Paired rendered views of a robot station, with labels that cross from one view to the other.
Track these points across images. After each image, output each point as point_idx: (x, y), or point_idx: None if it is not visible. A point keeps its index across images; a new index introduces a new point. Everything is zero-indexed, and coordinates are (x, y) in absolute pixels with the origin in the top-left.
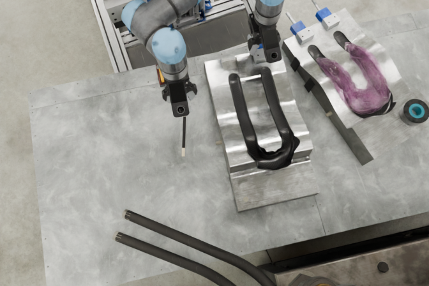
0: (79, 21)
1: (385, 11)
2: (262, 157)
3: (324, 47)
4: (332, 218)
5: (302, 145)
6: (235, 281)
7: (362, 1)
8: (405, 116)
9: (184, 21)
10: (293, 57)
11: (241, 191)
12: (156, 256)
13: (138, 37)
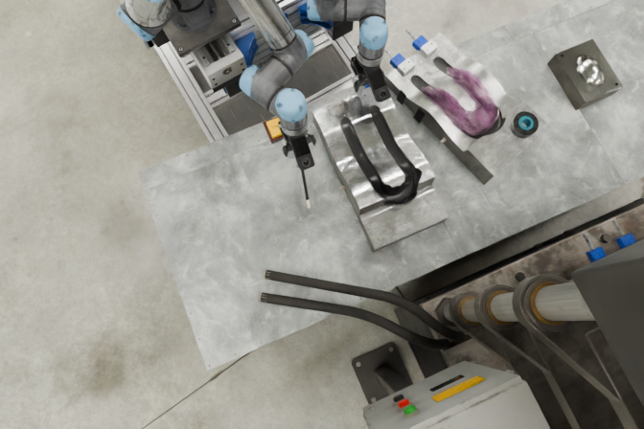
0: (151, 87)
1: (477, 20)
2: (387, 193)
3: (426, 76)
4: (465, 239)
5: (424, 175)
6: (374, 329)
7: (452, 13)
8: (517, 129)
9: None
10: (398, 90)
11: (374, 231)
12: (305, 307)
13: (260, 101)
